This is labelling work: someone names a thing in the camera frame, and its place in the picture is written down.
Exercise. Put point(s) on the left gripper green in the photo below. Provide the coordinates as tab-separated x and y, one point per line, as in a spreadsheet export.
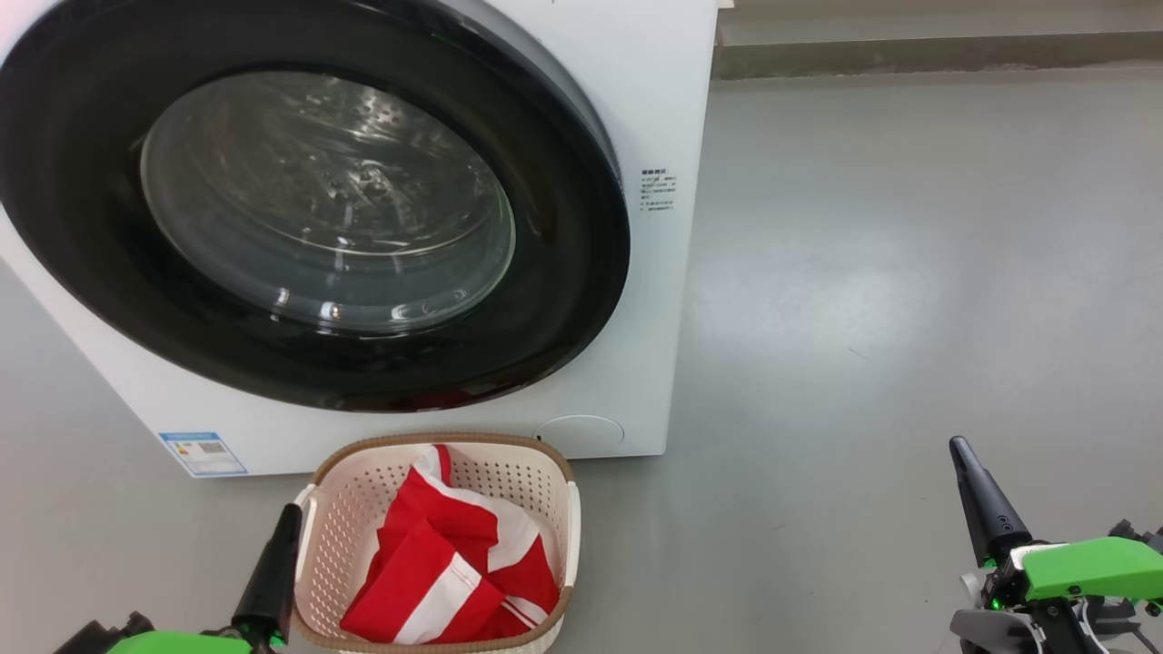
182	644

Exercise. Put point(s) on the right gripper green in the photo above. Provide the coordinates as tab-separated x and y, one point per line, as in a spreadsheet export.
1090	568

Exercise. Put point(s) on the red and white garment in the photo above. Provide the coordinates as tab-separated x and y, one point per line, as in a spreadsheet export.
427	572

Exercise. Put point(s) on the black round glass washer door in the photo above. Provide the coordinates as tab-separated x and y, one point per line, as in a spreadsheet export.
73	209

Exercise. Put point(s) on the cream basket with brown rim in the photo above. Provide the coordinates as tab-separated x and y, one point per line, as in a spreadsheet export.
341	527

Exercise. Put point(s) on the white front-load washing machine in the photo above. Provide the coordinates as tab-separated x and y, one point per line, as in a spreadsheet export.
654	91

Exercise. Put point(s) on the blue energy label sticker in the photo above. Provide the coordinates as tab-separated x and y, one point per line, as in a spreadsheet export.
203	453

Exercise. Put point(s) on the round white filter cover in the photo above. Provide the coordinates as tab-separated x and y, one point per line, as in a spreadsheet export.
581	436

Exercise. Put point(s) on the small black text label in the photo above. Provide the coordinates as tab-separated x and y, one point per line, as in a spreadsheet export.
658	190

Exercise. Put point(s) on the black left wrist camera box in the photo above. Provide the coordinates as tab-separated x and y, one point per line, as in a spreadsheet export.
100	636

